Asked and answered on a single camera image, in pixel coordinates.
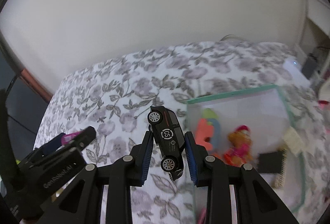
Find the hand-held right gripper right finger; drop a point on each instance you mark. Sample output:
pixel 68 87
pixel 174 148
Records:
pixel 192 159

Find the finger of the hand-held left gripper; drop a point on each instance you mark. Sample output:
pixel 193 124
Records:
pixel 82 136
pixel 51 145

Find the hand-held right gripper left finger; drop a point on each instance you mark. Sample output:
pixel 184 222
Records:
pixel 147 159

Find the magenta foil pack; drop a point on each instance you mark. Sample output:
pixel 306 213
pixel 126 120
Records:
pixel 67 138

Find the black toy car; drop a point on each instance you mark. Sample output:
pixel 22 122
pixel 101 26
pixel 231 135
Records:
pixel 167 136

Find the pink and gold toy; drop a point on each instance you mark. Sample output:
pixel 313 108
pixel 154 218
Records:
pixel 239 149

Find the black charger cube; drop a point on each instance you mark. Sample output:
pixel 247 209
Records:
pixel 270 162

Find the teal cardboard box tray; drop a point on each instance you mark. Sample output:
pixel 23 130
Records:
pixel 257 110

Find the gold and black patterned lighter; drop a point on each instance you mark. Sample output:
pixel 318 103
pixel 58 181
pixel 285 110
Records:
pixel 281 175

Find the dark cabinet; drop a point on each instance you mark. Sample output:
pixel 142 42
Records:
pixel 20 110

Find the floral blanket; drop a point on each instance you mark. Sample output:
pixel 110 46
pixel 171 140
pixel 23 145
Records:
pixel 129 85

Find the white power strip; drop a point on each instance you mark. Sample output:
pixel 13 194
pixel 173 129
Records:
pixel 292 64

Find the black power adapter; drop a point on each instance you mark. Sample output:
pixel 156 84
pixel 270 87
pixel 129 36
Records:
pixel 309 66

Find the white shelf rack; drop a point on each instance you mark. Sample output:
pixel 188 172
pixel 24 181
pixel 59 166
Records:
pixel 317 25

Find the reddish brown frame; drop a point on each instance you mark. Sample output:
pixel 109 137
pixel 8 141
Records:
pixel 33 79

